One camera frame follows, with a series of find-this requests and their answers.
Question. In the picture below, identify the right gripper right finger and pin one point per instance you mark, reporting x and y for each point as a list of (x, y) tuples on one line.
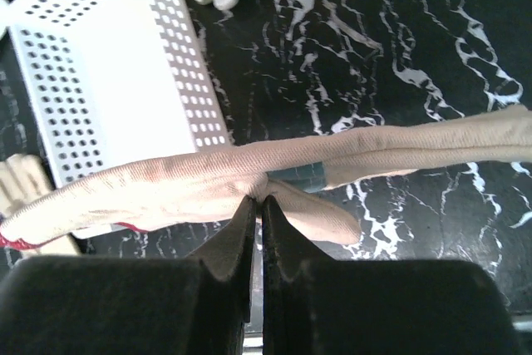
[(288, 326)]

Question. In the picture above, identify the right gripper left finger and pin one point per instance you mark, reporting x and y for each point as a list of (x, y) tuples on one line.
[(222, 307)]

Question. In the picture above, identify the tan leather glove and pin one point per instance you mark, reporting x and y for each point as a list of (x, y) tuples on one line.
[(23, 180), (208, 186)]

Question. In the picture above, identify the white perforated storage basket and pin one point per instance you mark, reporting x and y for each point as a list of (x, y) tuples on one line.
[(118, 89)]

